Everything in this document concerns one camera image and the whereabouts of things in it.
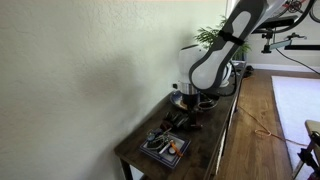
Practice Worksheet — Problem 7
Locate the bicycle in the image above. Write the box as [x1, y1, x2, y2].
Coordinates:
[279, 0, 320, 24]

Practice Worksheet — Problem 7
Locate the bunch of keys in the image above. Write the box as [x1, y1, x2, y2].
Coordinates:
[145, 128, 172, 151]

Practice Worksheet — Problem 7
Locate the black object with red spot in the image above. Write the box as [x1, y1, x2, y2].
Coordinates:
[186, 122, 204, 132]

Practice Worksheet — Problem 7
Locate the black bar camera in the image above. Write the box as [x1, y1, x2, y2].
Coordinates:
[251, 14, 299, 35]

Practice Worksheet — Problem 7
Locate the white rug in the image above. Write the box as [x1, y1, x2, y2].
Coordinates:
[270, 75, 320, 171]

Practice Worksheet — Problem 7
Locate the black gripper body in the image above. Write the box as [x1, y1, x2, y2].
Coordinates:
[184, 94, 203, 115]

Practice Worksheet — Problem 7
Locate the orange floor cable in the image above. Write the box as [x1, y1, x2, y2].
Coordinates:
[237, 104, 309, 148]

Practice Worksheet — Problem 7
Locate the dark wooden console table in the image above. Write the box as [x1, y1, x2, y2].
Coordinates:
[114, 61, 248, 180]

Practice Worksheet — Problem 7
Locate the blue ceramic bowl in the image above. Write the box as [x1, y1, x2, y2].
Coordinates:
[169, 90, 219, 112]

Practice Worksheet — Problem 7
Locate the brown leather wallet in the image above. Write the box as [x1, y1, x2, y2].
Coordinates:
[159, 119, 173, 133]

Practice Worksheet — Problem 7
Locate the black rounded case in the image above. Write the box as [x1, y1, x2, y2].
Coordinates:
[164, 111, 183, 126]

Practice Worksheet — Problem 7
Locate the green potted plant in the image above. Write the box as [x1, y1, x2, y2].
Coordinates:
[194, 14, 253, 62]

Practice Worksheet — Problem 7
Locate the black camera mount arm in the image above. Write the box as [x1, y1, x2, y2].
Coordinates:
[260, 30, 308, 55]

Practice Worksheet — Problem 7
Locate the thin black camera cable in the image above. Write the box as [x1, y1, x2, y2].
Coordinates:
[274, 48, 320, 76]

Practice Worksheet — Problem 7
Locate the square blue-rimmed tray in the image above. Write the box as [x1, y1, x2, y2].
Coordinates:
[139, 130, 192, 169]

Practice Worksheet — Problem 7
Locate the white plant pot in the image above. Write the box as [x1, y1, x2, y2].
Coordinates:
[219, 62, 233, 86]

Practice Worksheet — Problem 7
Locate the orange pen-like tool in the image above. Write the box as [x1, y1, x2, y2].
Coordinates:
[168, 139, 184, 158]

